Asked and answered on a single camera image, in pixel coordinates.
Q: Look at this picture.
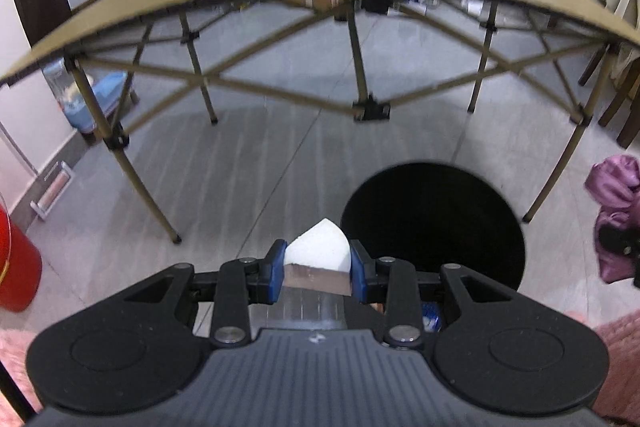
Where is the pink satin cloth bag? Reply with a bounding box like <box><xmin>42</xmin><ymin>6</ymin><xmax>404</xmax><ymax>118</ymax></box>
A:
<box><xmin>584</xmin><ymin>154</ymin><xmax>639</xmax><ymax>286</ymax></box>

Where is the dark wooden chair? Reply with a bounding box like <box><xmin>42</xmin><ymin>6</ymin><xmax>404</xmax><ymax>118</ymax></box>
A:
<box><xmin>573</xmin><ymin>44</ymin><xmax>639</xmax><ymax>148</ymax></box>

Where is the tan folding slat table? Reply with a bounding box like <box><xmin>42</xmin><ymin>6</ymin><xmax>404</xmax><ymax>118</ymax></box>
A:
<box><xmin>0</xmin><ymin>0</ymin><xmax>640</xmax><ymax>245</ymax></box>

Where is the blue tissue pack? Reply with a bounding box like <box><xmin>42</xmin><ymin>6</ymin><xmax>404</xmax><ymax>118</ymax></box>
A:
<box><xmin>422</xmin><ymin>303</ymin><xmax>442</xmax><ymax>333</ymax></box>

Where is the blue pet litter box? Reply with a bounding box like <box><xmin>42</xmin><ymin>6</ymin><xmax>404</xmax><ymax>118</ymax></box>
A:
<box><xmin>41</xmin><ymin>58</ymin><xmax>140</xmax><ymax>143</ymax></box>

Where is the white triangular foam wedge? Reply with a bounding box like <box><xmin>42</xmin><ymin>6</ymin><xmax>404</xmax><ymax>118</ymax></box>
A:
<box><xmin>283</xmin><ymin>218</ymin><xmax>352</xmax><ymax>296</ymax></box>

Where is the red plastic bucket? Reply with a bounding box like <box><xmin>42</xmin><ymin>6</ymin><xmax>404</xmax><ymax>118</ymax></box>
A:
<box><xmin>0</xmin><ymin>209</ymin><xmax>42</xmax><ymax>313</ymax></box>

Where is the black round trash bin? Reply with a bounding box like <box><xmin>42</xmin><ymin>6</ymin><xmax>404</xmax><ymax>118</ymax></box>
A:
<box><xmin>341</xmin><ymin>161</ymin><xmax>526</xmax><ymax>291</ymax></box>

